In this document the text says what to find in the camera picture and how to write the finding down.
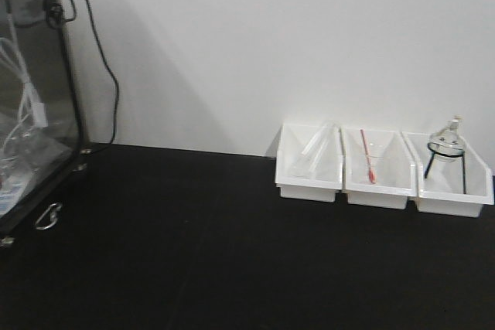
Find clear beaker in bin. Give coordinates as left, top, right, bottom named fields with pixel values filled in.
left=363, top=154, right=391, bottom=185

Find glass door black cabinet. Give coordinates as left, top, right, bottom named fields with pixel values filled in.
left=1, top=0, right=87, bottom=248

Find left white storage bin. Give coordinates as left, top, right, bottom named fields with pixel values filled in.
left=275, top=123, right=343, bottom=202

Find white storage bin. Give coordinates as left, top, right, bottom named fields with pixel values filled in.
left=402, top=131, right=494, bottom=218
left=340, top=127, right=417, bottom=209
left=275, top=123, right=343, bottom=202

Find clear glass tubes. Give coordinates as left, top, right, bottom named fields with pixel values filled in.
left=289, top=122, right=334, bottom=179

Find red tipped dropper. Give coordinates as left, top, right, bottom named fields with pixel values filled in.
left=360, top=129, right=377, bottom=184

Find middle white storage bin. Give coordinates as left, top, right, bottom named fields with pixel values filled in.
left=340, top=127, right=417, bottom=209

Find black tripod stand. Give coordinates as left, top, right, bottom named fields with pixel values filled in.
left=423, top=141, right=467, bottom=194

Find glass alcohol lamp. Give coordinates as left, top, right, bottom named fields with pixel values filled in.
left=427, top=116, right=466, bottom=162

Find right white storage bin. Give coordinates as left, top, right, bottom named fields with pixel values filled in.
left=402, top=131, right=494, bottom=218

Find metal cabinet handle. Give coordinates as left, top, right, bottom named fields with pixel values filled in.
left=34, top=202, right=63, bottom=231

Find black cable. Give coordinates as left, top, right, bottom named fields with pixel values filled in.
left=41, top=0, right=120, bottom=145

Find white cable inside cabinet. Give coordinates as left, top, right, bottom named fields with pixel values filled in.
left=0, top=0, right=49, bottom=153

